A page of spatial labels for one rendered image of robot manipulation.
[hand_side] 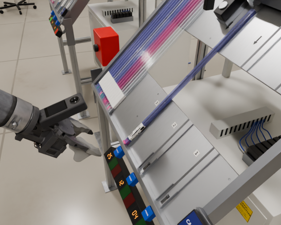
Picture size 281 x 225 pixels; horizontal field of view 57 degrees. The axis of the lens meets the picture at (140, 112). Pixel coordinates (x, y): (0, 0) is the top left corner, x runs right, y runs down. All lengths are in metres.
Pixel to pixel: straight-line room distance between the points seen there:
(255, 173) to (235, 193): 0.06
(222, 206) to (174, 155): 0.17
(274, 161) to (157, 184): 0.28
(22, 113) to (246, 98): 0.93
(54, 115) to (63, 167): 1.13
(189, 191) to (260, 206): 0.30
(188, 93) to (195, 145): 0.58
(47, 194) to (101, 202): 0.32
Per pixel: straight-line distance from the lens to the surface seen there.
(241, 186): 0.57
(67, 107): 0.63
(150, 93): 0.82
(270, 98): 1.29
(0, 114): 0.60
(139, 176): 0.70
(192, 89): 1.23
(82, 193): 1.59
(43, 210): 1.59
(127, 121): 0.83
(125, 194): 0.76
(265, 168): 0.57
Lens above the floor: 1.28
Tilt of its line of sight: 38 degrees down
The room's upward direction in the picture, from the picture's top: straight up
